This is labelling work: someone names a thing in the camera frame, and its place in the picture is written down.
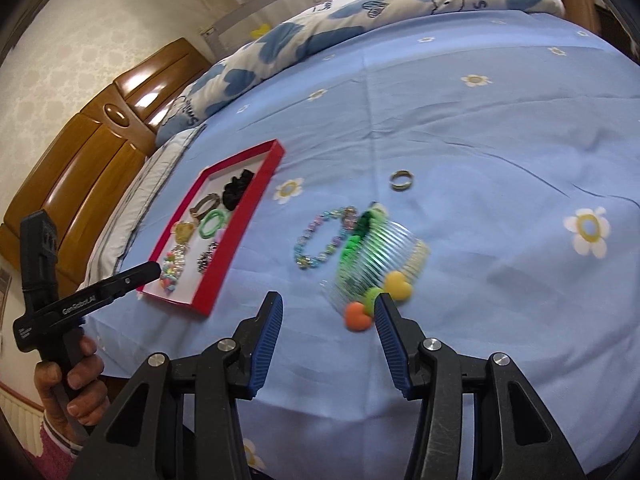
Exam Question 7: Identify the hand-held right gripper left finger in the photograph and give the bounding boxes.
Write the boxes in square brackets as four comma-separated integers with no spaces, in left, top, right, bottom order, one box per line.
[67,290,286,480]

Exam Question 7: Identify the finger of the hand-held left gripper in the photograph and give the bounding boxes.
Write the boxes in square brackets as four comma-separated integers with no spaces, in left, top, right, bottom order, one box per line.
[115,260,163,295]

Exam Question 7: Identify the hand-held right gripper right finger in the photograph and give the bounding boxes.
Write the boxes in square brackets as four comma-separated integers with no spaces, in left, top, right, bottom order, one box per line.
[375,292,586,480]

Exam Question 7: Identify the colourful chunky bead necklace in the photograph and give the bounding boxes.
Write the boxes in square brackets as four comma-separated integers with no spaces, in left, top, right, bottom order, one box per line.
[159,244,190,293]

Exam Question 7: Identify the yellow bear charm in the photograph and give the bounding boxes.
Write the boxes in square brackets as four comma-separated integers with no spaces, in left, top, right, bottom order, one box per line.
[172,220,197,245]

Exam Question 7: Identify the dark beaded bracelet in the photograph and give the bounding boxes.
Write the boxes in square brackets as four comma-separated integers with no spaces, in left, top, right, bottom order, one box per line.
[196,241,220,273]

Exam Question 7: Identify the green hair ties with bow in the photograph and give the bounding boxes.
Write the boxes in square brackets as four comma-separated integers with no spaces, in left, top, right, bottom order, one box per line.
[198,209,232,240]

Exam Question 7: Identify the red shallow cardboard box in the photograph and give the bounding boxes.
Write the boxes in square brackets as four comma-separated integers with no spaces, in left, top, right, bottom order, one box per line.
[136,139,286,317]

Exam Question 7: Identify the hair comb with heart decorations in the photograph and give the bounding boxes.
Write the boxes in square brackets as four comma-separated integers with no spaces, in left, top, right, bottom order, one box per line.
[320,220,431,333]

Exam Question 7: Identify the square-faced wristwatch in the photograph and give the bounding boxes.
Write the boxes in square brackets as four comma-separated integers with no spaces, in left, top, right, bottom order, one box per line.
[189,192,222,222]

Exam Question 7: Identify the black scrunchie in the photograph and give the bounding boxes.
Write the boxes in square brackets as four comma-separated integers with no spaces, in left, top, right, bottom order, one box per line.
[221,170,257,212]

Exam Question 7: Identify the person's left forearm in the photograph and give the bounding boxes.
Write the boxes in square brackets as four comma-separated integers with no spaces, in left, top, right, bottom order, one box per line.
[37,410,86,480]

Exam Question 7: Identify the person's left hand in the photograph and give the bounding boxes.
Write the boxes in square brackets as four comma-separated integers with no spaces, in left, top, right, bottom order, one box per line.
[32,335,108,443]

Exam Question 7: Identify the grey striped pillow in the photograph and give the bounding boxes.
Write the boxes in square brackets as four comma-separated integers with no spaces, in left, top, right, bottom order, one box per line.
[82,124,208,291]

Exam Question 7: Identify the wooden headboard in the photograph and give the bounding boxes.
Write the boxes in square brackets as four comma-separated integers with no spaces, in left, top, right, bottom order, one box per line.
[0,36,216,301]

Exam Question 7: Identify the white radiator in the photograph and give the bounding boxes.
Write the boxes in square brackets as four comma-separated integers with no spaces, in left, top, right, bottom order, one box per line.
[0,385,51,441]

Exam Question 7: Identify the blue floral bed sheet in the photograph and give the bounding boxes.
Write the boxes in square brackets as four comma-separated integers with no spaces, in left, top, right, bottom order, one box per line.
[82,10,640,480]

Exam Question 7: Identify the blue and white heart quilt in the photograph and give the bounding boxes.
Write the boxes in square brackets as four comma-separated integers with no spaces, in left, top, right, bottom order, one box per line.
[154,0,566,148]

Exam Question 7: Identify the small pastel bead bracelet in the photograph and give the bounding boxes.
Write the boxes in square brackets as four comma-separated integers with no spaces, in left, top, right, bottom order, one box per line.
[293,206,358,271]

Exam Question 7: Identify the green chain hair clip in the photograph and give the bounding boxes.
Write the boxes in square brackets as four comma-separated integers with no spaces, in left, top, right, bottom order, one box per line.
[340,204,386,261]

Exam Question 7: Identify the grey bed guard rail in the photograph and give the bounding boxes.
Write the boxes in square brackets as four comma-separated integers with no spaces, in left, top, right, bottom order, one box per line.
[202,0,416,63]

